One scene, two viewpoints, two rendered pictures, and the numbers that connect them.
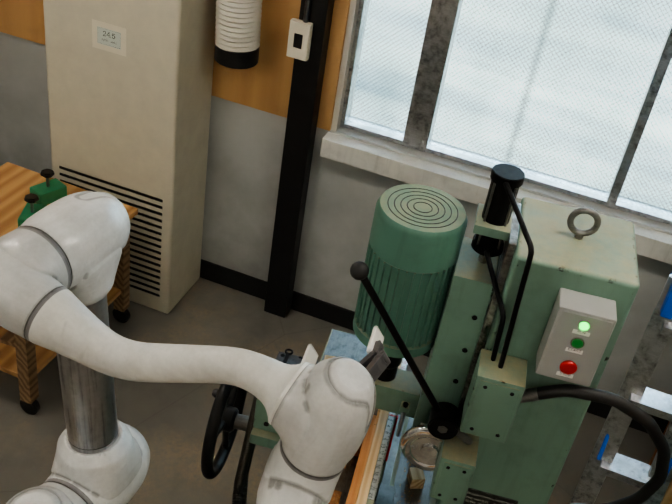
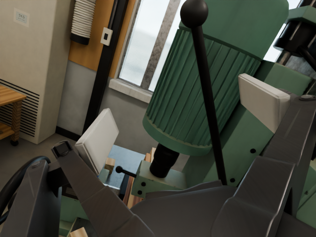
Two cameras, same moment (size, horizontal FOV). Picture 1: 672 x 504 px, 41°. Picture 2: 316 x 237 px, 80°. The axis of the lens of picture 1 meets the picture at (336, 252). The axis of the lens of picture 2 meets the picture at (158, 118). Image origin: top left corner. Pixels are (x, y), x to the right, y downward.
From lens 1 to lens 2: 1.45 m
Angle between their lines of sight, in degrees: 18
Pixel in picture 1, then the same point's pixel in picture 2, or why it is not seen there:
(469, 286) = (287, 78)
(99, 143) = (13, 67)
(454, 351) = (242, 151)
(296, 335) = not seen: hidden behind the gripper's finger
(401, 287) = (217, 71)
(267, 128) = (89, 75)
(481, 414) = not seen: hidden behind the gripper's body
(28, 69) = not seen: outside the picture
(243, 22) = (83, 22)
